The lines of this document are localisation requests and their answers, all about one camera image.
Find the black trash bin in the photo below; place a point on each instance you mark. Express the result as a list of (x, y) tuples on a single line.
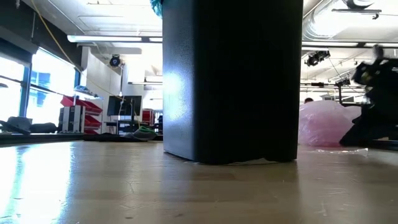
[(236, 81)]

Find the teal plastic bin liner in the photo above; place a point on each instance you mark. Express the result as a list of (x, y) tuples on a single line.
[(157, 7)]

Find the black round spotlight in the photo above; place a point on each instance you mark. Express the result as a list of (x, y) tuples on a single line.
[(115, 60)]

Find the pink plastic bag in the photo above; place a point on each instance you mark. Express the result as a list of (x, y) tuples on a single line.
[(323, 124)]

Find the black overhead rig frame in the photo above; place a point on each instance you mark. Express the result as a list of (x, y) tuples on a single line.
[(317, 84)]

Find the red bin shelf rack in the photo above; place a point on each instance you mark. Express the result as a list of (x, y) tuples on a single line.
[(91, 109)]

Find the person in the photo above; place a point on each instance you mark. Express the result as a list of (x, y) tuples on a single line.
[(308, 100)]

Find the silver ventilation duct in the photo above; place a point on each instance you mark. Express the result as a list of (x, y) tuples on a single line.
[(317, 21)]

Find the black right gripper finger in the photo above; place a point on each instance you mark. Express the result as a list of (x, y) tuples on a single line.
[(370, 130)]

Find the ceiling spotlight rig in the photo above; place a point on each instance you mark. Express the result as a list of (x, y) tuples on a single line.
[(317, 57)]

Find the black computer monitor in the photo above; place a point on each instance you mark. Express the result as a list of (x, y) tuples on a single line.
[(124, 105)]

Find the dark bundle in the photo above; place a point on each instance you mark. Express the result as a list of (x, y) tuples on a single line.
[(43, 128), (17, 123)]

